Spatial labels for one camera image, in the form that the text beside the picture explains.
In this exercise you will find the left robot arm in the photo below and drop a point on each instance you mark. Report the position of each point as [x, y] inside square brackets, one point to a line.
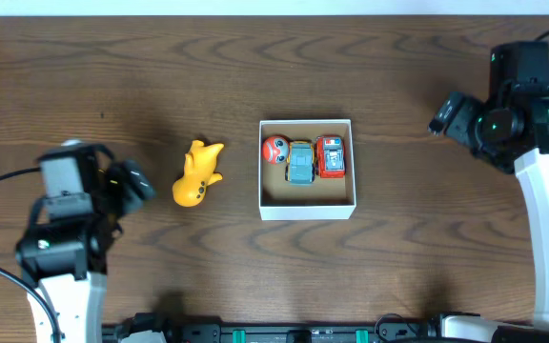
[63, 253]

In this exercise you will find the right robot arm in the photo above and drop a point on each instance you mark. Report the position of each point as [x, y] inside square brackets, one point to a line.
[510, 131]

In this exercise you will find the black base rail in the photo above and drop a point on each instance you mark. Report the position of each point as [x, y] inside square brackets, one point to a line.
[390, 328]

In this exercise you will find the grey yellow toy car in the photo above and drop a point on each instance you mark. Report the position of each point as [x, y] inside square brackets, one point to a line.
[300, 169]

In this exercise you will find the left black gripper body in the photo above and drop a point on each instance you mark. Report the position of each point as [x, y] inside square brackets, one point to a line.
[129, 186]

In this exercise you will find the orange rubber dinosaur toy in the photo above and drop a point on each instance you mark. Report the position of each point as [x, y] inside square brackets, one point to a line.
[198, 174]

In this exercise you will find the red ball toy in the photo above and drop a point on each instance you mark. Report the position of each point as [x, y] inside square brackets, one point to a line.
[275, 149]

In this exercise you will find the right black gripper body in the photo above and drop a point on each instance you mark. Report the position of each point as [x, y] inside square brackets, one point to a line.
[462, 129]

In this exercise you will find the red toy fire truck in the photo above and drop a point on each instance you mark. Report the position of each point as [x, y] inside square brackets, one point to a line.
[330, 156]

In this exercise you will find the white cardboard box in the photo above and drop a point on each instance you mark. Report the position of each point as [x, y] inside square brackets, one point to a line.
[325, 199]

